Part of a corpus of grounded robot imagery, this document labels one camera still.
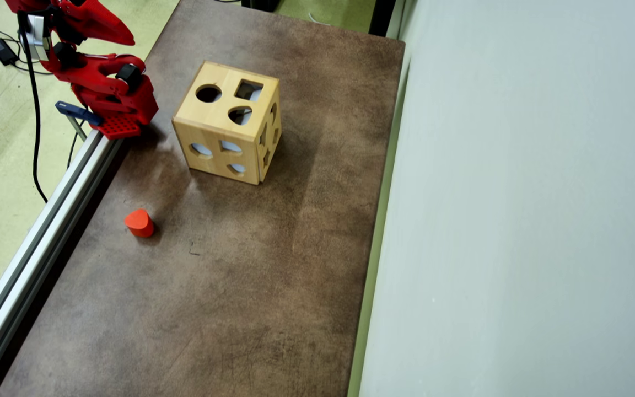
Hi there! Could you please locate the thin black power cord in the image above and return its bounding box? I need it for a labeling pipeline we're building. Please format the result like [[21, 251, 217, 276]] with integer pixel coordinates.
[[0, 26, 55, 76]]

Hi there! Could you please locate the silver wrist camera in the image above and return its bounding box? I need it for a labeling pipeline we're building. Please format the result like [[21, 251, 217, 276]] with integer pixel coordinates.
[[19, 14, 51, 62]]

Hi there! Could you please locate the aluminium profile rail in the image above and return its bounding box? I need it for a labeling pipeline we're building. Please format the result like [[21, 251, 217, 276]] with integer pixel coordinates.
[[0, 130, 126, 397]]

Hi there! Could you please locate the orange rounded wooden block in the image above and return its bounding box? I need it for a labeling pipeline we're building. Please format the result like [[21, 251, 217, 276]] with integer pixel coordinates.
[[124, 208, 155, 239]]

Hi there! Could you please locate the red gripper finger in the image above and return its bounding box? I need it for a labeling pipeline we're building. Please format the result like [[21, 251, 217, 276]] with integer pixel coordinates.
[[79, 0, 136, 47]]

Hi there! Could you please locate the blue table clamp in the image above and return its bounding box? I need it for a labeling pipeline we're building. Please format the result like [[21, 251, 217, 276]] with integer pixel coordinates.
[[55, 100, 104, 142]]

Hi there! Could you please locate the thin black cable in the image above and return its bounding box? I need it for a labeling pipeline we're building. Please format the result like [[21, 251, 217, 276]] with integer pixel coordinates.
[[66, 105, 88, 169]]

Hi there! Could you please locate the thick black camera cable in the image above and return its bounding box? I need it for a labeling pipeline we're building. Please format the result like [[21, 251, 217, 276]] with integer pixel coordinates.
[[17, 11, 49, 203]]

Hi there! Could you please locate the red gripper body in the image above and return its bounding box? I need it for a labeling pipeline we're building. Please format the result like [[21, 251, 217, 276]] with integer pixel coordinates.
[[47, 0, 91, 47]]

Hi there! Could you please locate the black power adapter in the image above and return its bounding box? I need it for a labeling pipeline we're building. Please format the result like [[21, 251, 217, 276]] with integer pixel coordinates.
[[0, 37, 19, 67]]

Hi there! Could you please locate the black furniture base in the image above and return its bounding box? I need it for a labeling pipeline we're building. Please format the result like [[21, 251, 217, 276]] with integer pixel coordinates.
[[240, 0, 281, 13]]

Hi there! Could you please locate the black vertical post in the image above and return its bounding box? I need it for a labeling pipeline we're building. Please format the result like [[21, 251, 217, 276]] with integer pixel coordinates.
[[369, 0, 397, 38]]

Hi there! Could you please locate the wooden shape sorter box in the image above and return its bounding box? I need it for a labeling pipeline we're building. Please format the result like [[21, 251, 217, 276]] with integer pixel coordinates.
[[172, 61, 282, 186]]

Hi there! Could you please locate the brown desk mat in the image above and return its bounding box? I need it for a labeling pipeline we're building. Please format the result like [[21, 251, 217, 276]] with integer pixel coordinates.
[[0, 0, 406, 397]]

